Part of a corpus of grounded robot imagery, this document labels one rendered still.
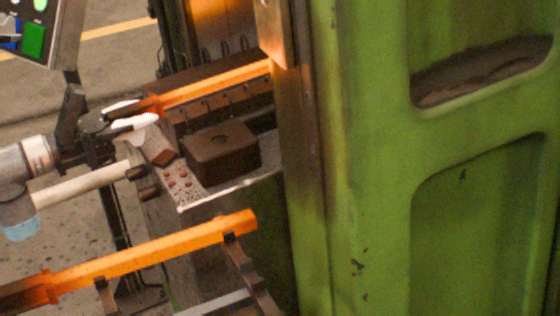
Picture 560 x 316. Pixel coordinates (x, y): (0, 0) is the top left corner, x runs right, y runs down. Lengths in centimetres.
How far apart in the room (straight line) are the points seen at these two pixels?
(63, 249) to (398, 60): 192
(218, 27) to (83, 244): 130
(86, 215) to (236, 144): 159
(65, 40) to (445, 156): 96
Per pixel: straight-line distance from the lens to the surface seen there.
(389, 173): 116
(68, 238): 283
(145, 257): 120
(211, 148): 137
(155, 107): 147
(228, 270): 148
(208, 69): 159
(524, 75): 125
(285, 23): 112
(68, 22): 181
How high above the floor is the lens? 176
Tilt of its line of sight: 34 degrees down
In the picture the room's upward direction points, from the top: 10 degrees counter-clockwise
